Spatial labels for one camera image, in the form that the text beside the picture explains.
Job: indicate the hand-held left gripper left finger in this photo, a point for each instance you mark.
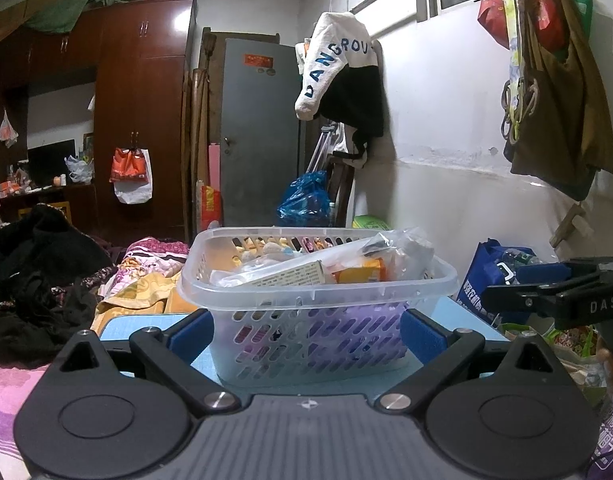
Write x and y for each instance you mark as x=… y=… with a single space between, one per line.
x=189 y=331

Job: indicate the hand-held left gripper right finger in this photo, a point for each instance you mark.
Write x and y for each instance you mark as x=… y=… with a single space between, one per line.
x=424 y=332

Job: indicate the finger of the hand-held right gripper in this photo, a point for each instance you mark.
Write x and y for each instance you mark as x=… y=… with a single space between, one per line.
x=546 y=274
x=521 y=297

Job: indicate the clear plastic basket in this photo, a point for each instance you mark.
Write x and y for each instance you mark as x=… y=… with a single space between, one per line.
x=221 y=285

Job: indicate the blue shopping bag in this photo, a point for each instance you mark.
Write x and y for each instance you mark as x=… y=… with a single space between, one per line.
x=486 y=280

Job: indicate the printed floral blanket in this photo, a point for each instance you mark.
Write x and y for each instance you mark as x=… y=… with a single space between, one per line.
x=141 y=280

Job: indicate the orange box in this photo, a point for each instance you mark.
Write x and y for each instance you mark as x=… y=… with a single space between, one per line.
x=361 y=273

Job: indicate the clear plastic bag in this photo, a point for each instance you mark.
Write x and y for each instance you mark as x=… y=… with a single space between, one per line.
x=401 y=247

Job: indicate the beige labelled box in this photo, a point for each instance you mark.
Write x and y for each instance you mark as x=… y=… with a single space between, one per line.
x=286 y=276

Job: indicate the green packet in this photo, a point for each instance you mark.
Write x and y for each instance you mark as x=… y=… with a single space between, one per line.
x=371 y=222

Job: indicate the red printed package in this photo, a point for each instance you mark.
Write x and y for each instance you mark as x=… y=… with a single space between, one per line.
x=210 y=207

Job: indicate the purple printed packet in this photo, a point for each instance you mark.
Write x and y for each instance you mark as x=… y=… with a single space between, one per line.
x=608 y=440

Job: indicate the olive cloth tote bag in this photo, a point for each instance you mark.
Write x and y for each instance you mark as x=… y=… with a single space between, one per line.
x=561 y=125

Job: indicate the pile of black clothes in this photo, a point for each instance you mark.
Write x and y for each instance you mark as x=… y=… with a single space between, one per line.
x=36 y=280

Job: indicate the pink board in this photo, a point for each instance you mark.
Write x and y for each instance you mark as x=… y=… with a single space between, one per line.
x=215 y=165

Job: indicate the orange and white plastic bag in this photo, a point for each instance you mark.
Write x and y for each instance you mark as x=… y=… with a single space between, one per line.
x=131 y=170

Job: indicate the blue plastic bag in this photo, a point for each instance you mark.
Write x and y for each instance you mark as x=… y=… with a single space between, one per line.
x=304 y=200

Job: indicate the wooden planks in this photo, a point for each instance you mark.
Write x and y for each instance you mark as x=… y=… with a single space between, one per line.
x=196 y=150

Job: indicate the pink bed sheet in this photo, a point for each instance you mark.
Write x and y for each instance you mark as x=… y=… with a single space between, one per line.
x=11 y=410

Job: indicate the white crumpled plastic bag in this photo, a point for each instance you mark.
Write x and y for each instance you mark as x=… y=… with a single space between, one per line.
x=80 y=169

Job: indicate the grey metal door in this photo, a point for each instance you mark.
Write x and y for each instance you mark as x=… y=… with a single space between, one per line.
x=259 y=135

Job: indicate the folded metal crutches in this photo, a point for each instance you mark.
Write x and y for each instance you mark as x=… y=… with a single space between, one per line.
x=324 y=147

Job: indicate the yellow-green patterned bag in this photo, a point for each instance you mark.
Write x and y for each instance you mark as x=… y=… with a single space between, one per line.
x=513 y=60

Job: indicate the black television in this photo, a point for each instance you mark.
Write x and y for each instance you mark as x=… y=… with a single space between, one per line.
x=51 y=160

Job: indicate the brown wooden wardrobe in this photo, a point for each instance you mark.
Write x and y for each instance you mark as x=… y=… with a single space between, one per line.
x=141 y=110

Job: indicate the red plastic bag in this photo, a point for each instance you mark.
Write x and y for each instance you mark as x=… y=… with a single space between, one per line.
x=493 y=12

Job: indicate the white and black hoodie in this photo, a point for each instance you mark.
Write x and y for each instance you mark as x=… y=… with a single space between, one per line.
x=346 y=75

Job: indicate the small white plastic bag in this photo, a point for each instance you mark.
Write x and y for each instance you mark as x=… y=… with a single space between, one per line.
x=7 y=132

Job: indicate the green cloth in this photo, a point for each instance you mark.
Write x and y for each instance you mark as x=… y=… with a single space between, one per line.
x=71 y=10

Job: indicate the wooden wall bracket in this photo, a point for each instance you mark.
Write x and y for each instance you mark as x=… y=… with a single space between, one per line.
x=571 y=225

